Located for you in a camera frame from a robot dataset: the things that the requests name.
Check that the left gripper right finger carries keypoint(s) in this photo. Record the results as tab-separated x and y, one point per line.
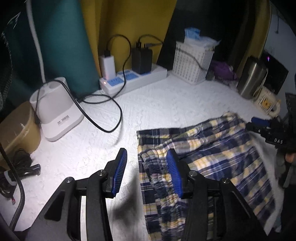
179	170

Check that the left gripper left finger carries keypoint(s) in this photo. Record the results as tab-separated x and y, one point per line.
115	170

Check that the blue yellow plaid pants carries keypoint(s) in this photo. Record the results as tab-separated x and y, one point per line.
217	148

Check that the white bear cartoon mug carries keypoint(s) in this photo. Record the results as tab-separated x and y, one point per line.
267	102

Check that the black computer monitor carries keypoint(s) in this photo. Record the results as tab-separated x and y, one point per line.
277	73

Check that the stainless steel tumbler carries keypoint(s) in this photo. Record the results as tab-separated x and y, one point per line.
252	77

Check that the white desk lamp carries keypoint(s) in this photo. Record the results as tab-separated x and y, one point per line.
55	108

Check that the white power strip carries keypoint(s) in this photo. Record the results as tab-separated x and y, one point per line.
133	80

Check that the purple cloth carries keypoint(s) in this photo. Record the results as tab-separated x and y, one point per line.
222	71

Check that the tan lidded food container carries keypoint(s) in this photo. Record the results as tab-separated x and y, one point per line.
19	130

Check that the yellow curtain right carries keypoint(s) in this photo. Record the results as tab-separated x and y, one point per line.
259	36

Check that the yellow curtain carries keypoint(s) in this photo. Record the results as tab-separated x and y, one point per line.
133	19
259	36

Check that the white charger plug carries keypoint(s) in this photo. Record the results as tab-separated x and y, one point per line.
107	67

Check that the white perforated plastic basket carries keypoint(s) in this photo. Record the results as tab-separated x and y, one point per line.
191	63

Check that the black power adapter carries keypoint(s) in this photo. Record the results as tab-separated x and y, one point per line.
141	59

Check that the teal curtain left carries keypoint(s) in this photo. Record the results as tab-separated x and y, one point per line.
64	46

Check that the yellow curtain left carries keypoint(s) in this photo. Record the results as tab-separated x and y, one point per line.
133	19

